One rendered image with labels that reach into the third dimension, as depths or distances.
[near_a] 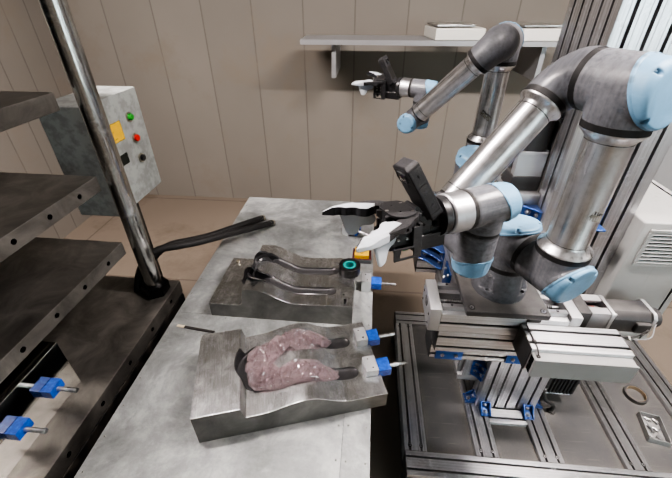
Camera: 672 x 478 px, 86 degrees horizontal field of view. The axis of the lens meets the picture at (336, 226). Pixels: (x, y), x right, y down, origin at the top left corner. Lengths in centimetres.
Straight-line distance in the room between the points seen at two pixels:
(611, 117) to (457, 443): 138
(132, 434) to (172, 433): 10
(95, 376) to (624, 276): 165
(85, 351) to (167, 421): 43
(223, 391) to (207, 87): 287
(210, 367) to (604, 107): 107
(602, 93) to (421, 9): 249
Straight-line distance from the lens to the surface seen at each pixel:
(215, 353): 114
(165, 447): 116
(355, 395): 108
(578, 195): 89
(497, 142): 85
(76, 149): 151
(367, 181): 354
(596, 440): 205
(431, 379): 194
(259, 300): 128
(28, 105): 125
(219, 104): 354
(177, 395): 123
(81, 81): 125
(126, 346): 144
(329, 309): 125
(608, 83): 82
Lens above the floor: 177
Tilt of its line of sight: 33 degrees down
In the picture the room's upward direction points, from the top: straight up
